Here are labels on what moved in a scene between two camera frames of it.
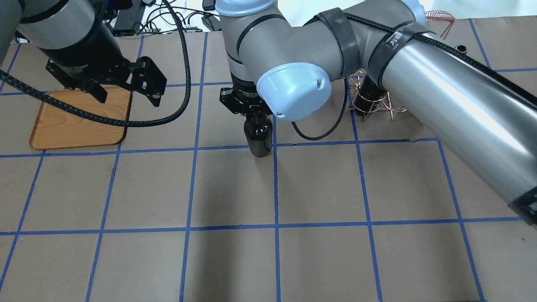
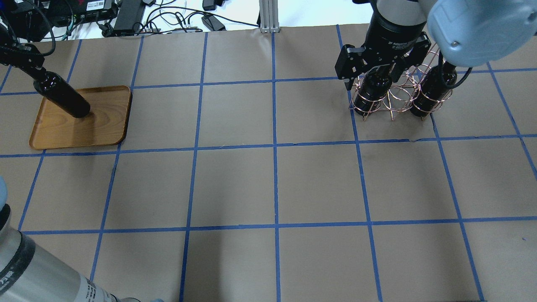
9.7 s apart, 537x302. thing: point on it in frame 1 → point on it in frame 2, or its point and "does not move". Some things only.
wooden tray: x=54 y=128 does not move
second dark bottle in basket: x=369 y=97 does not move
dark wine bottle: x=259 y=131 → x=56 y=88
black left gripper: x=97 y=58 → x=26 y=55
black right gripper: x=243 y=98 → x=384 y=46
